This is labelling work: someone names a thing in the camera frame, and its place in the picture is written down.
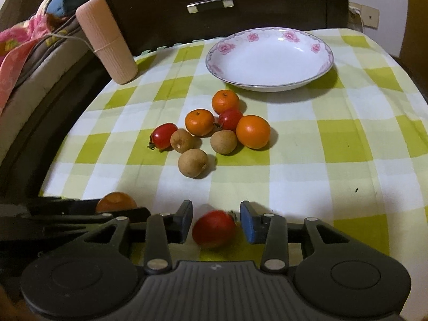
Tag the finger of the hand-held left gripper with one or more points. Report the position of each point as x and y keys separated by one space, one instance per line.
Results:
x=67 y=203
x=133 y=214

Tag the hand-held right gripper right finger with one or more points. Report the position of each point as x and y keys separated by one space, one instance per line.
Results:
x=250 y=224

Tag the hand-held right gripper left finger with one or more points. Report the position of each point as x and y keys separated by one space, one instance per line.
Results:
x=186 y=222

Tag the small orange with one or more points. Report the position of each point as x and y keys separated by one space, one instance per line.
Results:
x=115 y=202
x=253 y=132
x=199 y=122
x=225 y=102

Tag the brown longan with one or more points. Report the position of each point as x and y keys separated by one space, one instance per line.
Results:
x=223 y=142
x=192 y=163
x=181 y=141

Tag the small red tomato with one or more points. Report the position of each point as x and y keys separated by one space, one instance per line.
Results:
x=164 y=136
x=231 y=119

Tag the white floral-rimmed bowl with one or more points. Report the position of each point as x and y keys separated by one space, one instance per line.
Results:
x=267 y=60

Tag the yellow-green checkered tablecloth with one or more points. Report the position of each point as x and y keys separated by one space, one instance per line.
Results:
x=301 y=140

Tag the grey mattress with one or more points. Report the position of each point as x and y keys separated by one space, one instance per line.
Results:
x=33 y=83

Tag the pink ribbed cylinder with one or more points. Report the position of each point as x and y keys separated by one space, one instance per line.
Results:
x=103 y=40

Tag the dark wooden cabinet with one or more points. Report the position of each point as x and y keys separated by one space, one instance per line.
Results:
x=267 y=0

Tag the wall outlet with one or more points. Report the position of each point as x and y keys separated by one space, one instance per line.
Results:
x=369 y=16

